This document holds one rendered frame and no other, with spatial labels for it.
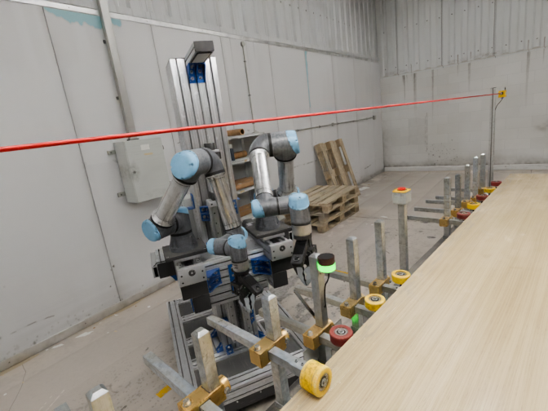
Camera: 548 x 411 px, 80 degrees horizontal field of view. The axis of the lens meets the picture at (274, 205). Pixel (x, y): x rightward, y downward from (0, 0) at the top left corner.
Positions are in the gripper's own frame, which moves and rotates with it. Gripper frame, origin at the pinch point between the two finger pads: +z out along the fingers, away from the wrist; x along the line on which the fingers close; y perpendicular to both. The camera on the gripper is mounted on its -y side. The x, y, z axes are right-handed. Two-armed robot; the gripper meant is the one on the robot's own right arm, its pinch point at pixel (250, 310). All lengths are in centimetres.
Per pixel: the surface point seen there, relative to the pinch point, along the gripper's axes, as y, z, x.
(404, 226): -38, -20, -78
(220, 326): -15.4, -12.9, 26.4
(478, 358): -87, -7, -12
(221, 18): 251, -220, -221
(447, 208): -37, -10, -152
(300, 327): -30.3, -3.4, 1.0
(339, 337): -49, -8, 3
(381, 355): -64, -7, 2
